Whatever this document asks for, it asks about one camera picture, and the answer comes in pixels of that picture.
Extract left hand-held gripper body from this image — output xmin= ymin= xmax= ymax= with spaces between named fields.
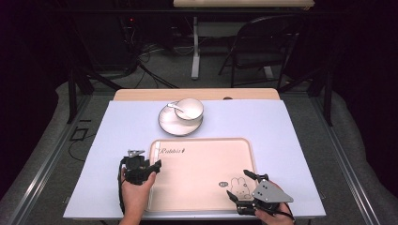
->
xmin=119 ymin=149 xmax=152 ymax=186

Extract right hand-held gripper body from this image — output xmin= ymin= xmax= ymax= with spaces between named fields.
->
xmin=237 ymin=178 xmax=295 ymax=217

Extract pink plastic tray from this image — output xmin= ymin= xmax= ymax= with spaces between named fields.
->
xmin=145 ymin=137 xmax=258 ymax=214

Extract white plate dark rim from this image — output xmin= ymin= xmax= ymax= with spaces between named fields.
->
xmin=158 ymin=101 xmax=205 ymax=137

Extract white ceramic spoon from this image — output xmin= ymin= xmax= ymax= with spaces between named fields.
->
xmin=166 ymin=102 xmax=193 ymax=120

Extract white bowl dark rim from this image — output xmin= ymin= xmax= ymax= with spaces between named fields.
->
xmin=174 ymin=97 xmax=205 ymax=127

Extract person's right hand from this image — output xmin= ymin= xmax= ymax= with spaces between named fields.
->
xmin=254 ymin=180 xmax=296 ymax=225

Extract person's left hand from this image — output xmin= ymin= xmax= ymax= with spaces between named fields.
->
xmin=120 ymin=170 xmax=158 ymax=212

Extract white table mat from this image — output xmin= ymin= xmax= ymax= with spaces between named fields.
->
xmin=62 ymin=98 xmax=327 ymax=220

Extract wooden table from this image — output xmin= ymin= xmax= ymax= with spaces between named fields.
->
xmin=112 ymin=87 xmax=282 ymax=102

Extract black metal stand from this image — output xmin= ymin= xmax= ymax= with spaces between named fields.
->
xmin=277 ymin=60 xmax=334 ymax=128
xmin=66 ymin=60 xmax=124 ymax=125

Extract black folding chair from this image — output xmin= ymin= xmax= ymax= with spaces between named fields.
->
xmin=218 ymin=14 xmax=310 ymax=89

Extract black computer tower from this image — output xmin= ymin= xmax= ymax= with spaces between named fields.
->
xmin=88 ymin=12 xmax=139 ymax=72

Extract light desk white legs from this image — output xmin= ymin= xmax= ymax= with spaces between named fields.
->
xmin=172 ymin=0 xmax=315 ymax=81

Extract right hand-held gripper black cable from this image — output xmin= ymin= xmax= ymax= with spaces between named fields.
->
xmin=271 ymin=208 xmax=296 ymax=224

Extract thin black floor cable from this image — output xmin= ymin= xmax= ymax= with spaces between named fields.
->
xmin=68 ymin=132 xmax=99 ymax=163

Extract grey metal floor rail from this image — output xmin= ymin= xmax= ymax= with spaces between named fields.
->
xmin=309 ymin=93 xmax=382 ymax=225
xmin=6 ymin=93 xmax=92 ymax=225

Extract bundle of floor cables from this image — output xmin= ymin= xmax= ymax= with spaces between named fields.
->
xmin=125 ymin=38 xmax=195 ymax=90

